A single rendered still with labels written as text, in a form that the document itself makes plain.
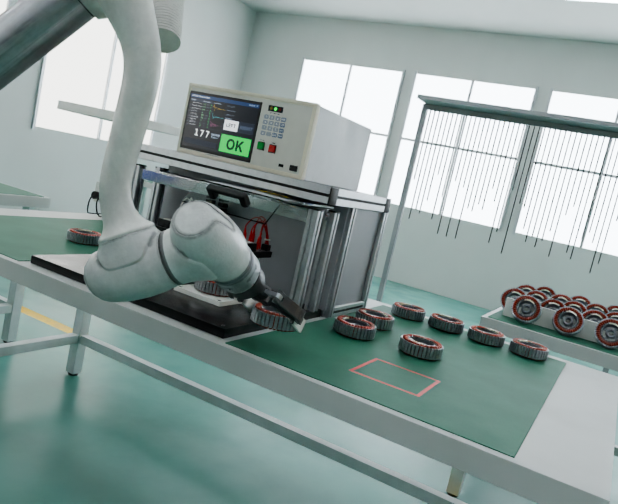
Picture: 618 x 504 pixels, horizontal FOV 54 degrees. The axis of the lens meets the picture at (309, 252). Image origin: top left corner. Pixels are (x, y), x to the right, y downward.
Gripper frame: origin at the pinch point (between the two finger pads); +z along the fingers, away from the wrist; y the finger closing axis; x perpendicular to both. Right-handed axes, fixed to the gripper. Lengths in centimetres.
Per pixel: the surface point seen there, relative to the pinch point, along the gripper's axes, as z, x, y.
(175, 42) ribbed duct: 48, 114, -134
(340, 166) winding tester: 26, 56, -17
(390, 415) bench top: -5.4, -11.8, 33.2
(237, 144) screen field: 7, 45, -39
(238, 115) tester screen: 3, 51, -41
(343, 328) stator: 26.4, 9.4, 4.9
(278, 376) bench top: -4.9, -12.9, 9.3
